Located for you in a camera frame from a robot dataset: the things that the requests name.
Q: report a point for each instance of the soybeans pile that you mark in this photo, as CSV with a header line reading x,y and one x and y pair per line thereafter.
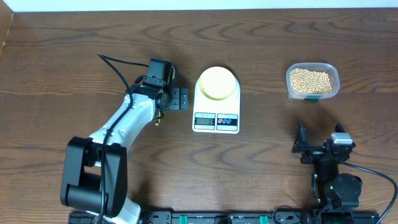
x,y
310,82

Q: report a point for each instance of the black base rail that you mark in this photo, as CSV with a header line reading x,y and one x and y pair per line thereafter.
x,y
167,217

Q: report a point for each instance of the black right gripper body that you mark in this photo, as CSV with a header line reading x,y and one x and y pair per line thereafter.
x,y
313,154

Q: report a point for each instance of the cardboard box edge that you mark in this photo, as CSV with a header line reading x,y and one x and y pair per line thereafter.
x,y
6,19

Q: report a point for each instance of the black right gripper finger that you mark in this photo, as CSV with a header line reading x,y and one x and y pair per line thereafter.
x,y
339,128
301,142

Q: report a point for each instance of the clear plastic container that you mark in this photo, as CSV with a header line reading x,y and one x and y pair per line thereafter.
x,y
317,67

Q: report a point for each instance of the white digital kitchen scale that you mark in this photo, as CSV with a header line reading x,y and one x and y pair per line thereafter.
x,y
221,117

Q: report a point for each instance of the yellow bowl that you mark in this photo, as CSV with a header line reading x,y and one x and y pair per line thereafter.
x,y
217,83

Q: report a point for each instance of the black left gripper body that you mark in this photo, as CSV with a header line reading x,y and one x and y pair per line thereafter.
x,y
173,101

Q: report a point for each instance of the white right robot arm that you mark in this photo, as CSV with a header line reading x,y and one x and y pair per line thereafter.
x,y
337,193

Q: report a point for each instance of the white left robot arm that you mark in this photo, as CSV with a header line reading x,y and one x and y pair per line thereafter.
x,y
95,169

